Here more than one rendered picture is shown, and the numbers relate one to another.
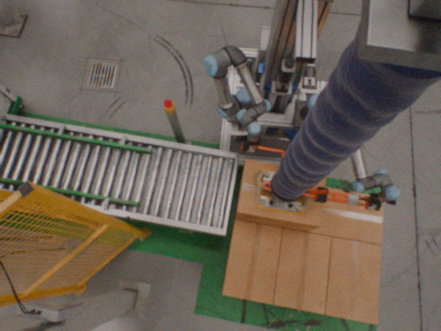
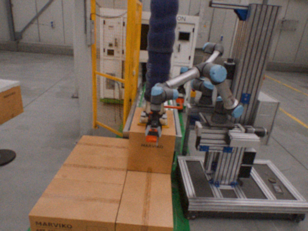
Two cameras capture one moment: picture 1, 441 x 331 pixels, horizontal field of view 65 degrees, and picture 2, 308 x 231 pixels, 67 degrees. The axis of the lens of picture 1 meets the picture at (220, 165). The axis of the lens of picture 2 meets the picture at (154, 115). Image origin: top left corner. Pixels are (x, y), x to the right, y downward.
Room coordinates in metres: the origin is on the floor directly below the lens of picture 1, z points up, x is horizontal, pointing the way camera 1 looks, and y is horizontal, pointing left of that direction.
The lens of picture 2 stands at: (0.06, -2.48, 1.84)
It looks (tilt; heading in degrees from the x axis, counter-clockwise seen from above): 22 degrees down; 78
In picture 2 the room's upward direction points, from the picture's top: 5 degrees clockwise
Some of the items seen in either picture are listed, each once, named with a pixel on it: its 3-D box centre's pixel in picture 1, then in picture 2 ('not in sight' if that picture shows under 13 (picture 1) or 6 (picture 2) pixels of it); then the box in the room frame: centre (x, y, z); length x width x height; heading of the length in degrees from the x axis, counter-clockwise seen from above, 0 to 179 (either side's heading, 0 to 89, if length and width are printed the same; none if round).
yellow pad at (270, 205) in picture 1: (280, 204); (144, 116); (0.39, -0.42, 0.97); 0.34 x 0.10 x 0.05; 78
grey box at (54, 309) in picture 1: (52, 307); (90, 32); (-0.19, 0.83, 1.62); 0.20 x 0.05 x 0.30; 78
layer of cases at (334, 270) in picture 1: (300, 245); (116, 186); (0.13, -0.67, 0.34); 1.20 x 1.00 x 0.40; 78
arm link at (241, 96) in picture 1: (243, 98); (207, 88); (1.10, -0.17, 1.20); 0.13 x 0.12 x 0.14; 122
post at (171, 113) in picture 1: (176, 129); (188, 125); (1.16, 0.38, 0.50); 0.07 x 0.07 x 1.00; 78
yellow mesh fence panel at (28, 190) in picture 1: (63, 258); (109, 73); (0.06, 1.05, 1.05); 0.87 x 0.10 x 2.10; 130
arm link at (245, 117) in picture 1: (247, 117); not in sight; (0.89, -0.18, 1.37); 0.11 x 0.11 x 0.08; 32
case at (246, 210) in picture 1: (277, 197); (151, 137); (0.48, -0.44, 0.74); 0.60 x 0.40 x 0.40; 79
